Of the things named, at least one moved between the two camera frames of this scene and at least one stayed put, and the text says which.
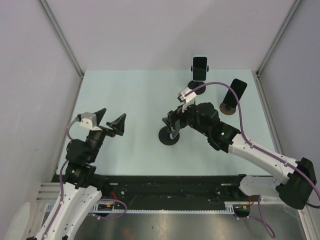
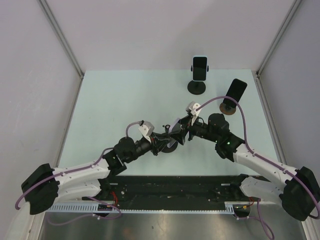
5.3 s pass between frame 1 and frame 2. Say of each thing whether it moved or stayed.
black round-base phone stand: moved
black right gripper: moved
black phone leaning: stayed
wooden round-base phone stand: stayed
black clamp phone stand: stayed
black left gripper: moved
